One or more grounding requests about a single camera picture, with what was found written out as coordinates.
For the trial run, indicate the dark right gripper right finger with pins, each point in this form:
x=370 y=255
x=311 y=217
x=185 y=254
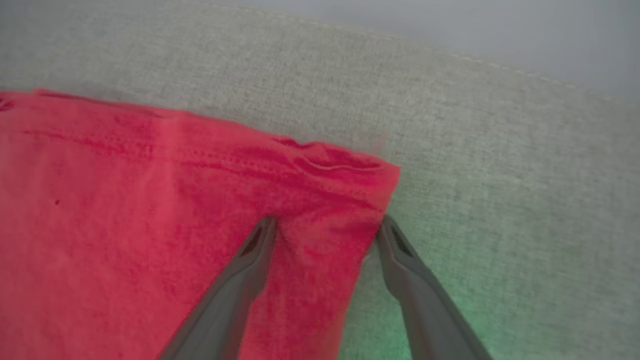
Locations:
x=430 y=315

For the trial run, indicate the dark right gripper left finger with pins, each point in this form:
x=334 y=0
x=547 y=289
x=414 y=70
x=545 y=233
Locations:
x=225 y=310

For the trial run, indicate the red white printed shirt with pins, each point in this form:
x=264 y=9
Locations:
x=100 y=225

